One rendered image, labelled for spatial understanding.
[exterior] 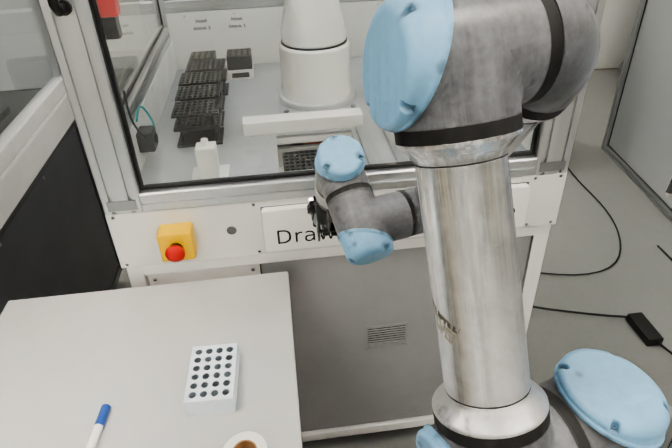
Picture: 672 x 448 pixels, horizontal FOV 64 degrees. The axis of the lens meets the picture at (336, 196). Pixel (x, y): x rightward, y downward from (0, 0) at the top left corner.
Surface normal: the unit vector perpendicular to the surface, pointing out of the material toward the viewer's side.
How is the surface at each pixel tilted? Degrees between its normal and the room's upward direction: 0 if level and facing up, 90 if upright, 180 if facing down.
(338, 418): 90
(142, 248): 90
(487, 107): 68
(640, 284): 0
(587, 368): 8
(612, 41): 90
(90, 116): 90
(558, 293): 0
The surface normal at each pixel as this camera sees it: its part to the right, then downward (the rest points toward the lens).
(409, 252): 0.13, 0.53
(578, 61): 0.56, 0.50
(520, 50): 0.35, 0.29
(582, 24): 0.51, 0.02
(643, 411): 0.11, -0.84
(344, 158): 0.04, -0.39
